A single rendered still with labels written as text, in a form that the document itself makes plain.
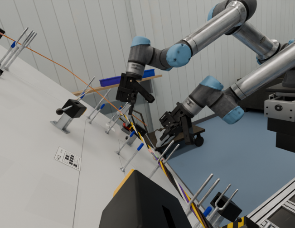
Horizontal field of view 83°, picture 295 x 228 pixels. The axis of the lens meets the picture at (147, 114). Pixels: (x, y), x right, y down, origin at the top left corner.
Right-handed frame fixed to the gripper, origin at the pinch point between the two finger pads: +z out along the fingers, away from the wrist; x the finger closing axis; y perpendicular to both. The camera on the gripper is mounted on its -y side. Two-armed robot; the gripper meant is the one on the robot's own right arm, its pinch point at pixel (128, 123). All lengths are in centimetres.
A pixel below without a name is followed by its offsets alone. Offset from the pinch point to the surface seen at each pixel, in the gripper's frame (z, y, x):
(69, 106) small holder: -5.3, 14.1, 33.0
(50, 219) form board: 5, 7, 53
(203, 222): 3, -10, 53
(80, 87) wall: -12, 75, -186
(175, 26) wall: -157, -50, -231
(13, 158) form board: 1.2, 14.7, 47.7
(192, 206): 2, -9, 50
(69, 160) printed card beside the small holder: 3.4, 9.9, 40.2
